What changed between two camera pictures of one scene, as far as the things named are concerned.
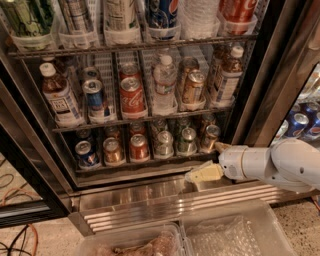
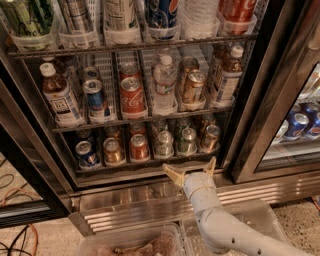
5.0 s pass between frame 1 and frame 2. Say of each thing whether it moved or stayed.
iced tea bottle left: stayed
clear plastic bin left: stayed
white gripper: moved
